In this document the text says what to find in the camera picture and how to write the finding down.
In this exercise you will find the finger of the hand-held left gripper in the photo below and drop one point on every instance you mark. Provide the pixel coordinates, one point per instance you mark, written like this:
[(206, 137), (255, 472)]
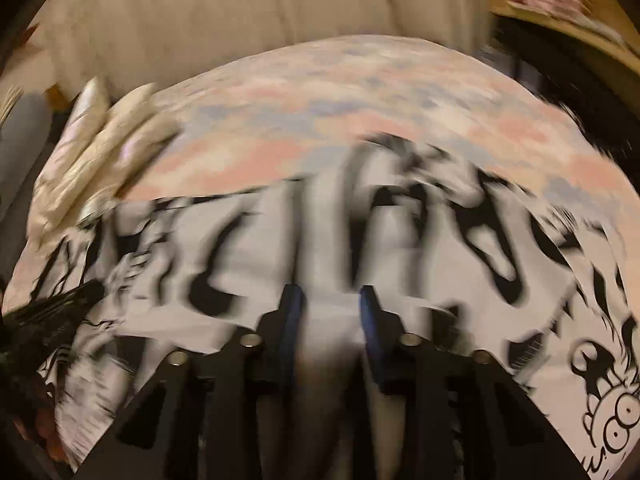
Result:
[(75, 302)]

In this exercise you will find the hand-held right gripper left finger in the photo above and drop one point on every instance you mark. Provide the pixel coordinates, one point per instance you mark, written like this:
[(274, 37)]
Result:
[(292, 322)]

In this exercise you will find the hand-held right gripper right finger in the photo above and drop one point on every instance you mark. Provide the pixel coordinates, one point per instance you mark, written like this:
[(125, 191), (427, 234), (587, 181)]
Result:
[(371, 322)]

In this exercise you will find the white black graffiti print garment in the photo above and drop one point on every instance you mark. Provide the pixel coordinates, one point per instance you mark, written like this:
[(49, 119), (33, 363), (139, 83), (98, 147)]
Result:
[(310, 240)]

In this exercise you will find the person's left hand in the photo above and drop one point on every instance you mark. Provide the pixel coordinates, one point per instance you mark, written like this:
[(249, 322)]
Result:
[(40, 420)]

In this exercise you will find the cream shiny puffer jacket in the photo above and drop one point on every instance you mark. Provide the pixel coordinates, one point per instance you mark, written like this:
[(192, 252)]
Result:
[(100, 152)]

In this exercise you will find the grey cushion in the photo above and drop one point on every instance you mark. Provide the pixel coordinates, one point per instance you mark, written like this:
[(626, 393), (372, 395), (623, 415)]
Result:
[(20, 150)]

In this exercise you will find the pastel pink blue blanket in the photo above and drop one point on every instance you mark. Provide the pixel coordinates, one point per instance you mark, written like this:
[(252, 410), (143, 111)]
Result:
[(325, 110)]

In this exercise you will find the beige sofa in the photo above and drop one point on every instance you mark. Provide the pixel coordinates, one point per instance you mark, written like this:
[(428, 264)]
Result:
[(200, 10)]

